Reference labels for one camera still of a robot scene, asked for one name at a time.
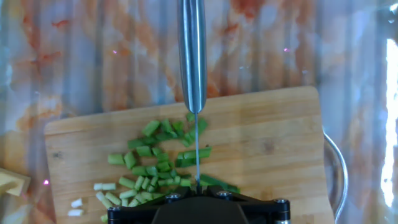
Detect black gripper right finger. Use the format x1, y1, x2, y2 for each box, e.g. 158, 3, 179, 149
200, 184, 292, 224

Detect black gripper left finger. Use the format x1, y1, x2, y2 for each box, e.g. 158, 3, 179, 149
107, 185, 198, 224

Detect uncut green garlic stalks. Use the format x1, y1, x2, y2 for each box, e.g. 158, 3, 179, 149
198, 173, 241, 194

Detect bamboo cutting board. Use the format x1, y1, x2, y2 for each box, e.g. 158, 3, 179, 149
43, 86, 336, 224

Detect steel cleaver knife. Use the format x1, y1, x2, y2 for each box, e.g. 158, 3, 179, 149
177, 0, 208, 187

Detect clear glass dish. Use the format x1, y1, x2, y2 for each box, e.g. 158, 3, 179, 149
322, 129, 349, 224

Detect wooden peg rack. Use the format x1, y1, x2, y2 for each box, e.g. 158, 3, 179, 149
0, 167, 32, 197

